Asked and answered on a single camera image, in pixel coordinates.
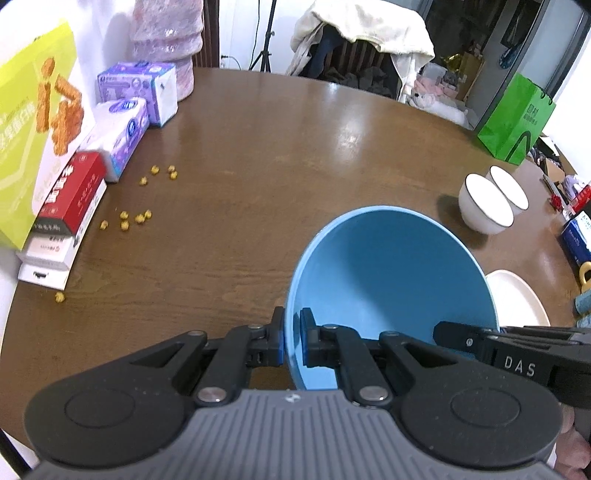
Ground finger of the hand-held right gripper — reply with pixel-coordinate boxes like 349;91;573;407
433;320;499;365

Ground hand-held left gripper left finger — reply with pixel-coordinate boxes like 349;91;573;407
131;306;286;418

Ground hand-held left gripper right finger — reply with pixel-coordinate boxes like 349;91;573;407
299;308;462;418

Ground cream plate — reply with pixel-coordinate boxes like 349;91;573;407
486;269;551;329

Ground blue bowl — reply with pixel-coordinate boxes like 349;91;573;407
283;205;499;391

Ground white bowl black rim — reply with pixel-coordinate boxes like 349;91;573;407
486;165;530;217
458;173;515;235

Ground person's right hand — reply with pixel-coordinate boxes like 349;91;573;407
556;404;591;480

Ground blue tissue box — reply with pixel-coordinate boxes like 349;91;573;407
561;210;591;271

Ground red white packet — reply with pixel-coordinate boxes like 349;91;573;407
570;182;591;213

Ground cardboard box with clutter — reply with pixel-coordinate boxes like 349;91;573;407
526;134;580;185

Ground scattered yellow kernels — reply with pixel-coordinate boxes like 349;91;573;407
54;165;179;303

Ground green paper bag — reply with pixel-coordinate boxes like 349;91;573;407
477;73;557;167

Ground white plush toy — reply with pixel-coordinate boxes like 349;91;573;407
406;90;469;126

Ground white flat box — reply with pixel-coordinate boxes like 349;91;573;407
21;233;77;271
17;263;75;291

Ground red box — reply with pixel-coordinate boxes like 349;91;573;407
33;151;108;241

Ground purple tissue pack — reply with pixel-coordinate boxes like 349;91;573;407
97;61;178;128
76;97;151;183

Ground black crumpled garment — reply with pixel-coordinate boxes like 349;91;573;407
323;67;398;97

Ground dark blue garment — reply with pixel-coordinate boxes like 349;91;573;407
307;28;345;79

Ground wooden chair with cushion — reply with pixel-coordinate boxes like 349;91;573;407
323;25;402;97

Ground glass door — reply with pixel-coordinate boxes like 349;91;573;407
422;0;552;134

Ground yellow-green snack box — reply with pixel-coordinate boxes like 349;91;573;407
0;19;97;250

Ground black tripod stand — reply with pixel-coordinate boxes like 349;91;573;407
249;0;278;72

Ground pink wrapped roll pack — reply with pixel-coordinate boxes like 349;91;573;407
130;0;205;101

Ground chair with draped clothes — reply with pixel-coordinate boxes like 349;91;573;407
286;0;435;103

